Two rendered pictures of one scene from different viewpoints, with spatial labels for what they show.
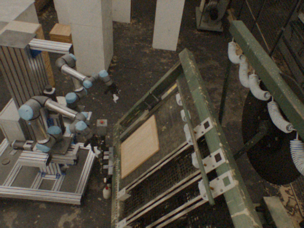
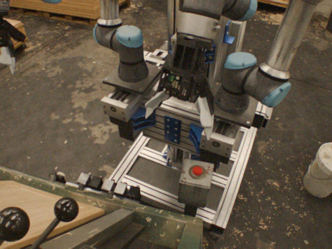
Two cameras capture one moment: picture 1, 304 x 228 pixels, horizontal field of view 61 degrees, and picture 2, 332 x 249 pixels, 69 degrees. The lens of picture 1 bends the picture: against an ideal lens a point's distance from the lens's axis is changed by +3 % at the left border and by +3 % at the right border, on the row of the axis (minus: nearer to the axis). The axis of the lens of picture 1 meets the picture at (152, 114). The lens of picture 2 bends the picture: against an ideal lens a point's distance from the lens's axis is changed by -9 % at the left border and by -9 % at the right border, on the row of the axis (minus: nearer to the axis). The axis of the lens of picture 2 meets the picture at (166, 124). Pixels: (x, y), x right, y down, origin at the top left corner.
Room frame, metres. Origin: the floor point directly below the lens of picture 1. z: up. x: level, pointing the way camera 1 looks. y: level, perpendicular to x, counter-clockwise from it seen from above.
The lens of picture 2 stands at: (2.17, 0.02, 1.79)
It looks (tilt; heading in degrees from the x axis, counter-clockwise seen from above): 46 degrees down; 115
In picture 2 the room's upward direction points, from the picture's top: straight up
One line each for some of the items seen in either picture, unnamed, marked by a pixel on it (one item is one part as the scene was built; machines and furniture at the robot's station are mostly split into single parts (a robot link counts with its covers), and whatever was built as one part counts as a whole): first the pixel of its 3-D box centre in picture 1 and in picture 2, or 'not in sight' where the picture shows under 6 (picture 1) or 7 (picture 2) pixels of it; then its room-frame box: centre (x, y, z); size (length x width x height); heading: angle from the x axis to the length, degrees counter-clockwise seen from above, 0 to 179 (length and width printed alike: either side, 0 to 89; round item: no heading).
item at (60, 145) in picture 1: (56, 140); (132, 64); (1.57, 0.91, 1.09); 0.15 x 0.15 x 0.10
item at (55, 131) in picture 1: (54, 133); (129, 42); (1.56, 0.91, 1.20); 0.13 x 0.12 x 0.14; 167
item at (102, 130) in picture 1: (102, 127); (195, 184); (2.04, 0.58, 0.84); 0.12 x 0.12 x 0.18; 11
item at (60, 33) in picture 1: (64, 36); not in sight; (5.27, 2.21, 0.15); 0.61 x 0.52 x 0.31; 0
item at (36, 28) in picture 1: (31, 66); not in sight; (3.35, 2.03, 0.63); 0.50 x 0.42 x 1.25; 2
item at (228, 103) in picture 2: (72, 107); (233, 93); (2.07, 0.91, 1.09); 0.15 x 0.15 x 0.10
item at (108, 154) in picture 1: (107, 165); (98, 191); (1.62, 0.43, 0.69); 0.50 x 0.14 x 0.24; 11
